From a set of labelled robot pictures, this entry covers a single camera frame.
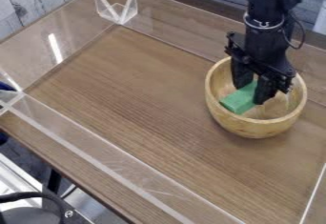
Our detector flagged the black table leg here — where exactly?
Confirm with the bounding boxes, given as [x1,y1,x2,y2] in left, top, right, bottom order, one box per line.
[47,170,63,193]

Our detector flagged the brown wooden bowl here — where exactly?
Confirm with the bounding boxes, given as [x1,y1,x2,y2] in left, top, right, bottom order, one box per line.
[204,57,309,139]

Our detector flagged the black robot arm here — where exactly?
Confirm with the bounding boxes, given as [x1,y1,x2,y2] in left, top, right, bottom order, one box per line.
[226,0,306,105]

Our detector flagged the clear acrylic enclosure wall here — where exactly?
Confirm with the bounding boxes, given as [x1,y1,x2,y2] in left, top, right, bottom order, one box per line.
[0,0,326,224]

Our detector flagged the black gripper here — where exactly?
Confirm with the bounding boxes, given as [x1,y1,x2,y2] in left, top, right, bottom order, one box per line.
[226,13,295,105]

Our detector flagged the green rectangular block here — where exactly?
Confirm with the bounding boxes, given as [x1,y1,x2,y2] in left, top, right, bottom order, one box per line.
[219,81,258,114]

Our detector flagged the black cable bottom left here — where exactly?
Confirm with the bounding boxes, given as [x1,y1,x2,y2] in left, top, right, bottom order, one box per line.
[0,192,66,224]

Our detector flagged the blue object at left edge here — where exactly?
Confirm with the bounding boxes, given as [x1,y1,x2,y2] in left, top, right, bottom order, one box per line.
[0,81,16,146]

